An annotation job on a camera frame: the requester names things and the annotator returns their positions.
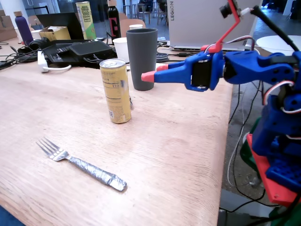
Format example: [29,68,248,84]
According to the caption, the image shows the blue gripper finger with pink tip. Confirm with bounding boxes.
[156,61,186,72]
[141,66,187,87]

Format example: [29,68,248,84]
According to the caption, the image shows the blue gripper body with motor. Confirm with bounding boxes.
[184,50,225,92]

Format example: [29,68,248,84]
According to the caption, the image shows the yellow drink can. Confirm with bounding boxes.
[99,58,132,124]

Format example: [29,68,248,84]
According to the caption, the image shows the tall dark grey tumbler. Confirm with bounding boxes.
[126,27,158,91]

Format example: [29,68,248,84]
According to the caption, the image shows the grey Legion laptop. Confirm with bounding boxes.
[166,0,263,51]

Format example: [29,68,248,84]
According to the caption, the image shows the large white paper cup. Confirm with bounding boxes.
[112,37,130,64]

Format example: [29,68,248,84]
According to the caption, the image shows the wooden chair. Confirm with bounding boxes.
[119,13,146,38]

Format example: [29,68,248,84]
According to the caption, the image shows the black bottle with red letter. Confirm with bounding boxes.
[107,0,122,44]

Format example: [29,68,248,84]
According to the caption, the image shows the white round table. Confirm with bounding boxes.
[255,35,301,56]

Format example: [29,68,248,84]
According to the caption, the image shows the black rectangular box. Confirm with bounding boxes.
[69,41,113,57]

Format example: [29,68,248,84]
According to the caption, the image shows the green and yellow carton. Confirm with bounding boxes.
[75,1,97,40]

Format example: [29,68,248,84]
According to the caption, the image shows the black flat electronic device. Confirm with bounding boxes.
[42,39,118,69]

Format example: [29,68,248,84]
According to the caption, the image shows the black open laptop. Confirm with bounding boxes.
[35,12,85,40]

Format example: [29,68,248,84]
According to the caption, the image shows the yellow cardboard box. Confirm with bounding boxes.
[39,25,71,42]

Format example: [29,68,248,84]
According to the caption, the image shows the black headphones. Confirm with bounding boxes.
[17,37,51,54]

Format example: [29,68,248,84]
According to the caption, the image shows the purple bottle with cork cap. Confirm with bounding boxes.
[13,10,34,45]

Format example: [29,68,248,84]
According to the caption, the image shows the brown cardboard boxes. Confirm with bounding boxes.
[0,9,18,42]

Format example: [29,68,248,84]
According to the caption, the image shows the red camera mount bracket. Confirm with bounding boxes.
[200,0,243,54]

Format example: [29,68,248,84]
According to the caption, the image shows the small black camera module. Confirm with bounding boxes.
[220,2,233,19]

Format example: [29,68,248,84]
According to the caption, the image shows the thick black camera cable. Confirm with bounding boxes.
[250,6,301,51]

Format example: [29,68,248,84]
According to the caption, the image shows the fork with foil-wrapped handle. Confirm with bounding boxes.
[35,137,127,192]

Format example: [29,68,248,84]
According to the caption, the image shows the red robot base plate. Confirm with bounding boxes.
[246,133,299,207]

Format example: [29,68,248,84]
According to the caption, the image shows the black cable tangle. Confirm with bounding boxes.
[0,46,40,70]

